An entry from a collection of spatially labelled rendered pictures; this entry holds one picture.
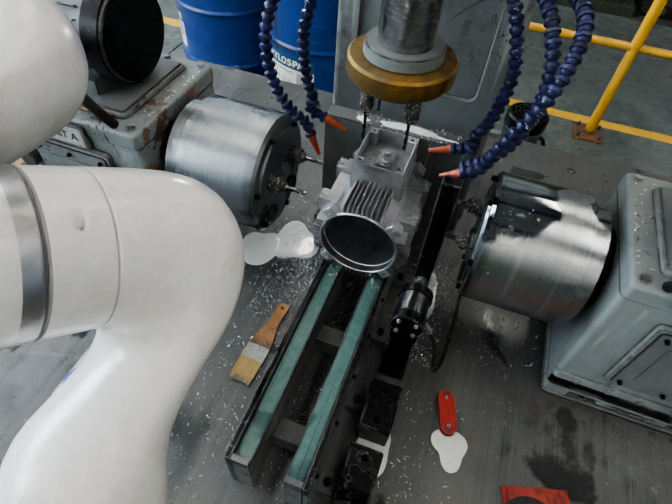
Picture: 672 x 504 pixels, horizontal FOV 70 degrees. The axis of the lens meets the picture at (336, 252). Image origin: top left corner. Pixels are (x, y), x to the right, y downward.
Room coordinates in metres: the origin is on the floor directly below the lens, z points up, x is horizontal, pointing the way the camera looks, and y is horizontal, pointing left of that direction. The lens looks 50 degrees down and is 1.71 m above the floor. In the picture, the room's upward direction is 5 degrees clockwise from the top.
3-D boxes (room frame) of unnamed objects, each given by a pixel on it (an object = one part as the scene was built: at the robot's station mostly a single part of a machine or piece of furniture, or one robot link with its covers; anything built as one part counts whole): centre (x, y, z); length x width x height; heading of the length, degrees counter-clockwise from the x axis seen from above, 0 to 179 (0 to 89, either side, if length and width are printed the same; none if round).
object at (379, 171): (0.74, -0.08, 1.11); 0.12 x 0.11 x 0.07; 164
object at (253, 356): (0.50, 0.14, 0.80); 0.21 x 0.05 x 0.01; 160
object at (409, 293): (0.63, -0.23, 0.92); 0.45 x 0.13 x 0.24; 164
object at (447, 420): (0.37, -0.24, 0.81); 0.09 x 0.03 x 0.02; 0
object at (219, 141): (0.80, 0.27, 1.04); 0.37 x 0.25 x 0.25; 74
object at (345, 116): (0.85, -0.11, 0.97); 0.30 x 0.11 x 0.34; 74
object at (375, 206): (0.70, -0.07, 1.02); 0.20 x 0.19 x 0.19; 164
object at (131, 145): (0.87, 0.50, 0.99); 0.35 x 0.31 x 0.37; 74
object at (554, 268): (0.61, -0.39, 1.04); 0.41 x 0.25 x 0.25; 74
